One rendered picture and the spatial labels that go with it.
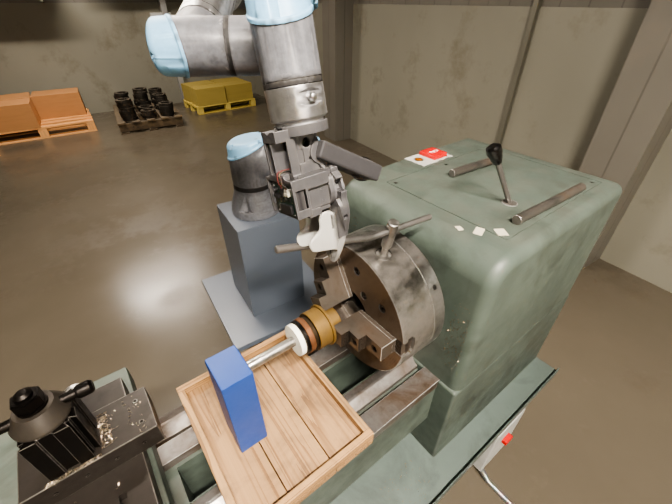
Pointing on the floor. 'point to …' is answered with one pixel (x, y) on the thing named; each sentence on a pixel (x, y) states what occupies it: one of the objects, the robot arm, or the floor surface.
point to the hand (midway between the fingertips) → (335, 252)
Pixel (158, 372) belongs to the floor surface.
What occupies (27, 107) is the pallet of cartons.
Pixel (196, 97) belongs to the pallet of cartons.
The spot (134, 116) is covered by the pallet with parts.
